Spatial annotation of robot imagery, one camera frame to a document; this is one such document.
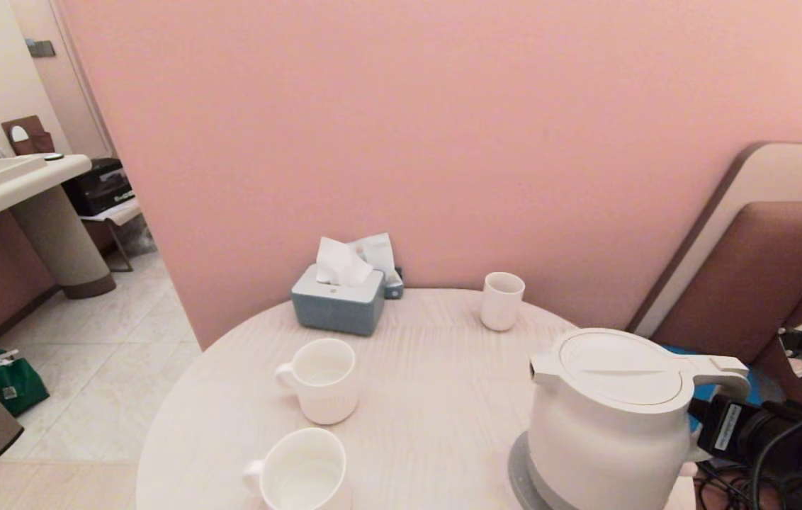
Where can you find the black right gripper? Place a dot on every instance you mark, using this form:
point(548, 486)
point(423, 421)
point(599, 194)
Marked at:
point(741, 432)

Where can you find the white electric kettle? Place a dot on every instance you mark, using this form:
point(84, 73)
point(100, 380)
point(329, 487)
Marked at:
point(606, 425)

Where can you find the blue cloth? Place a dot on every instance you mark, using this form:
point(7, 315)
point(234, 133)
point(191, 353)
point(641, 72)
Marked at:
point(757, 391)

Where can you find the brown and cream padded sofa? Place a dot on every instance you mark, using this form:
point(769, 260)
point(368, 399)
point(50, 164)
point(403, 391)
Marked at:
point(762, 276)

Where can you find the grey round kettle base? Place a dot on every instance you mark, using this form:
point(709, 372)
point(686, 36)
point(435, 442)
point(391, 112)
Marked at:
point(520, 474)

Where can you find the small teal box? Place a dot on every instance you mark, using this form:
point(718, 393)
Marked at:
point(394, 289)

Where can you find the teal tissue box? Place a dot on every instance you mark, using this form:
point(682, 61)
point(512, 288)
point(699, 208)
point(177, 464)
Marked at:
point(337, 312)

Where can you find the white ribbed mug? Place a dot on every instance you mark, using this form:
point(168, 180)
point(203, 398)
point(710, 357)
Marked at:
point(305, 471)
point(323, 386)

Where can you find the white paper tissue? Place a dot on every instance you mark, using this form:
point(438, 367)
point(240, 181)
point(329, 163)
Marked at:
point(341, 265)

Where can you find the clear plastic bag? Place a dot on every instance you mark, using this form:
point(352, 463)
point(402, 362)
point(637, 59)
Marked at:
point(139, 237)

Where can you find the luggage bench with metal legs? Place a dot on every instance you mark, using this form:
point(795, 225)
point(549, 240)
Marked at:
point(114, 212)

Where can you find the black box appliance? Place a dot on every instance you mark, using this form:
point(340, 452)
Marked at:
point(100, 188)

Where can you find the green shopping bag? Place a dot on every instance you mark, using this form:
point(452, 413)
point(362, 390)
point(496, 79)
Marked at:
point(15, 386)

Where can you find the cream door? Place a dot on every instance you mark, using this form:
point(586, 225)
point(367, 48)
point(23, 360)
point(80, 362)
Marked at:
point(64, 92)

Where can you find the brown tissue holder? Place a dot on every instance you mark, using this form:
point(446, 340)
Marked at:
point(29, 138)

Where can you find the beige sink pedestal column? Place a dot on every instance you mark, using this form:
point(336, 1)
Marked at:
point(61, 244)

